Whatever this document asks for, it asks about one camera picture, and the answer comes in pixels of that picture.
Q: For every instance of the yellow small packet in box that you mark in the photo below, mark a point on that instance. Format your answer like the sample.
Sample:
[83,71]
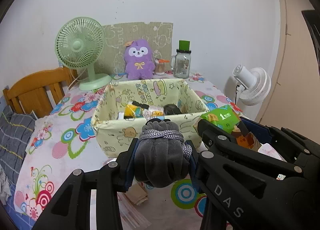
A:
[133,111]

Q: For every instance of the toothpick holder orange lid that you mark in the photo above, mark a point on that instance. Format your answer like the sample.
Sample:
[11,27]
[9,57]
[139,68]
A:
[160,66]

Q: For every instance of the green desk fan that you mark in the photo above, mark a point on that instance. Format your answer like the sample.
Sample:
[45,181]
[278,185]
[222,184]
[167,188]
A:
[78,44]

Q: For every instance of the green cup on jar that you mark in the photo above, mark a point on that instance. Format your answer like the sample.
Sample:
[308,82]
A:
[184,45]

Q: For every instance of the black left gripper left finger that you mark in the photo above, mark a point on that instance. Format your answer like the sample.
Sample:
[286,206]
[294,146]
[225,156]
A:
[84,192]

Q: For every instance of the floral tablecloth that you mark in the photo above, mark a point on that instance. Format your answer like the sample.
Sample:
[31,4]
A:
[64,141]

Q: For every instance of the grey plaid pillow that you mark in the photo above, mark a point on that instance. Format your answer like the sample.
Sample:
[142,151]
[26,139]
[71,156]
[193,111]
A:
[16,131]

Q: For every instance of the purple plush toy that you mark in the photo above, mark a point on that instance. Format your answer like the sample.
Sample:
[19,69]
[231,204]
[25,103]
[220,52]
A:
[138,60]

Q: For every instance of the wooden chair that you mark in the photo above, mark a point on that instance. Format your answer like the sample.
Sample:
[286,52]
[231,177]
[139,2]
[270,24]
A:
[31,93]

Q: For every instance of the black soft item in box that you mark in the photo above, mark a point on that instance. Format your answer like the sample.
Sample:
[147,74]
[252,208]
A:
[171,109]

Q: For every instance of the yellow cartoon fabric storage box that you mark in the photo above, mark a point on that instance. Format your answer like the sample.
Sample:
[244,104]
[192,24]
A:
[114,133]

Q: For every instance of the white beige sock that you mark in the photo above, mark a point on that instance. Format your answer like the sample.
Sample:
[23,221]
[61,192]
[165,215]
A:
[137,194]

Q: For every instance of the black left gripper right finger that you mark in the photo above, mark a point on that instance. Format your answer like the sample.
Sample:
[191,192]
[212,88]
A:
[250,190]

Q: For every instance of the grey velvet drawstring pouch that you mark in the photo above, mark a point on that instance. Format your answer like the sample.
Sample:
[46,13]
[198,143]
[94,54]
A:
[162,156]

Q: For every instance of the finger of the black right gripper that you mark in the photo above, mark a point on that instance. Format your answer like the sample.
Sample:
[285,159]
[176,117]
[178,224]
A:
[265,149]
[293,147]

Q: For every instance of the white floor fan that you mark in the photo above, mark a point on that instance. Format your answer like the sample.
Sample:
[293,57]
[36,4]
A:
[253,85]

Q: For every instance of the glass mason jar mug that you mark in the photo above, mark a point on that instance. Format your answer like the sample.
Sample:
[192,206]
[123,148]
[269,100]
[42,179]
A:
[180,64]

